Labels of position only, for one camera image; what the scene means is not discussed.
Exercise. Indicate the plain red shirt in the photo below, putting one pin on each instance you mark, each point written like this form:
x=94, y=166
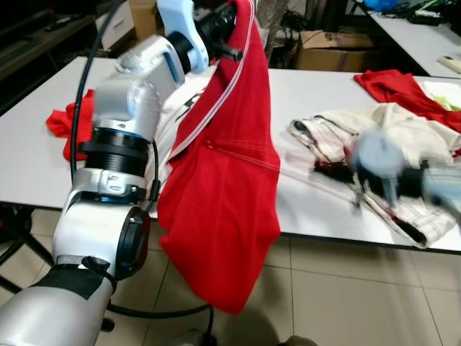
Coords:
x=396, y=86

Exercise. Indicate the red polo shirt white trim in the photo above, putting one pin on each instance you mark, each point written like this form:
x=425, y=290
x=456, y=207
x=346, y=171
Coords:
x=223, y=216

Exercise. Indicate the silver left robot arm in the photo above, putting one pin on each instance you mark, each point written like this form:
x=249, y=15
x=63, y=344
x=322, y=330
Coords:
x=115, y=101

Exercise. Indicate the grey brown curtain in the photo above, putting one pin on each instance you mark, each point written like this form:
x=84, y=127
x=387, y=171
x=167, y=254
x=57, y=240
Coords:
x=274, y=21

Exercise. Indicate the white table black legs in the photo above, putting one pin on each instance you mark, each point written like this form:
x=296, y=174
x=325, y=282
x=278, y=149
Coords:
x=310, y=86

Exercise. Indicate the white shirt dark print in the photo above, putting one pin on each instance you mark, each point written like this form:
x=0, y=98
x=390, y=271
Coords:
x=173, y=122

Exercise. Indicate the cardboard box dark stamp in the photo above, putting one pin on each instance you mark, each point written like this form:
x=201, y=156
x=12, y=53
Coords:
x=331, y=54

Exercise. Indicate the cream denim jacket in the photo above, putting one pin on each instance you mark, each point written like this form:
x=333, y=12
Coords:
x=338, y=130

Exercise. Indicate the blue round object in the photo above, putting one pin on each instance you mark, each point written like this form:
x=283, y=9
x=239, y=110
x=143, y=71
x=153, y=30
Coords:
x=379, y=4

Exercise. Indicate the dark wooden low cabinet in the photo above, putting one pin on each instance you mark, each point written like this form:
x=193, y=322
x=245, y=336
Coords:
x=43, y=29

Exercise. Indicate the white remote control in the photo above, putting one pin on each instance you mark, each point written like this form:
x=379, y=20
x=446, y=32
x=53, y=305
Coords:
x=450, y=65

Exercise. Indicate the small crumpled red cloth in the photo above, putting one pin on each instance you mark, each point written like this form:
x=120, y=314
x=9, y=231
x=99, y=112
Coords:
x=61, y=122

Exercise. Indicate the white office table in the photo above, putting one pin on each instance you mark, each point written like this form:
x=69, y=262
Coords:
x=410, y=43

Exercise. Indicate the white cloth green print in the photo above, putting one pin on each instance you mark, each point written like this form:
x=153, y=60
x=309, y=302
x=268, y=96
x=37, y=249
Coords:
x=443, y=94

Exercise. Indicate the grey right robot foot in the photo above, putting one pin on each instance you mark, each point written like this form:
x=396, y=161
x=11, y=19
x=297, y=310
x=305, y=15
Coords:
x=297, y=342

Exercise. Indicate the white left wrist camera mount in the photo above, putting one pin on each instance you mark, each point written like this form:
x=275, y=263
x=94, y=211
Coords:
x=176, y=18

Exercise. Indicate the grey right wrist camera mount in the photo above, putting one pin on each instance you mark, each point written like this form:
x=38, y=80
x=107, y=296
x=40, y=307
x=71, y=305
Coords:
x=379, y=155

